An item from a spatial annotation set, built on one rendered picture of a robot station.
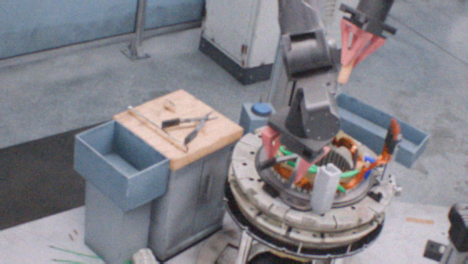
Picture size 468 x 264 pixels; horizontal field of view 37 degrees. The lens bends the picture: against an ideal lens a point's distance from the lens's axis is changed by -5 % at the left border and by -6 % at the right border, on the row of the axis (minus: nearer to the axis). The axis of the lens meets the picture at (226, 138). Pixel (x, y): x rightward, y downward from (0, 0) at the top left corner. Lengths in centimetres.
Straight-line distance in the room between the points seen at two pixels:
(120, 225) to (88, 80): 232
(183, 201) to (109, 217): 16
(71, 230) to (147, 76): 223
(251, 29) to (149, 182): 237
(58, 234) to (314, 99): 78
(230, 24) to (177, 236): 238
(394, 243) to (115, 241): 69
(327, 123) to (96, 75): 277
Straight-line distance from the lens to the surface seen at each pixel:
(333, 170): 128
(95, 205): 152
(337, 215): 132
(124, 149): 153
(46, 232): 166
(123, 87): 370
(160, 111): 156
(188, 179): 150
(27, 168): 310
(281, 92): 184
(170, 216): 152
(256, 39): 373
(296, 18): 110
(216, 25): 395
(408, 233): 186
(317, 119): 109
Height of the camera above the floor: 190
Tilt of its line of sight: 34 degrees down
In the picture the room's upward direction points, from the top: 10 degrees clockwise
